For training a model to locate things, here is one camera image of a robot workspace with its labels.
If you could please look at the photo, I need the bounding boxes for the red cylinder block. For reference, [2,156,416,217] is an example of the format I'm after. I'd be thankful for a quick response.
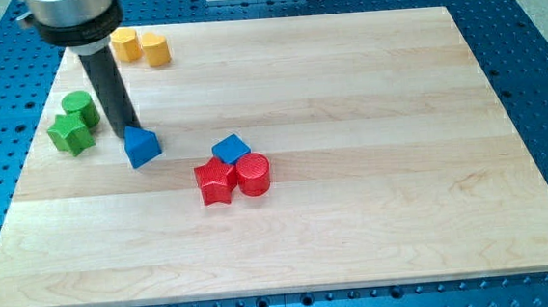
[236,153,271,197]

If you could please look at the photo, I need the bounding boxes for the green cylinder block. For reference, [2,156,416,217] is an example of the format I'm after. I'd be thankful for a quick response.
[61,91,100,128]

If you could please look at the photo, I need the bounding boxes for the red star block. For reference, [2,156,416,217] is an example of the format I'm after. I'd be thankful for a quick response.
[194,156,237,206]

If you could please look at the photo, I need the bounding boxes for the green star block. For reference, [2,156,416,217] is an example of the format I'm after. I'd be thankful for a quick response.
[47,112,96,156]

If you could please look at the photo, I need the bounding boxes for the yellow hexagon block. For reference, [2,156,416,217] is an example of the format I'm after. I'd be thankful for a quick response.
[110,27,143,62]

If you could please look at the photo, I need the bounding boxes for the blue cube block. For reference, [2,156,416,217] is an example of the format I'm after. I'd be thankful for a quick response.
[212,134,251,165]

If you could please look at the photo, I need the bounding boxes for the blue triangle block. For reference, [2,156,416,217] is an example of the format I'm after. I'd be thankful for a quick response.
[124,126,162,169]

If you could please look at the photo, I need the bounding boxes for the yellow heart block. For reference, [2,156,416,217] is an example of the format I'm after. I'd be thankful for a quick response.
[141,33,172,67]

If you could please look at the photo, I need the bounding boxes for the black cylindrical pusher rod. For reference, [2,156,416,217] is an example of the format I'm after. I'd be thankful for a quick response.
[79,47,141,139]

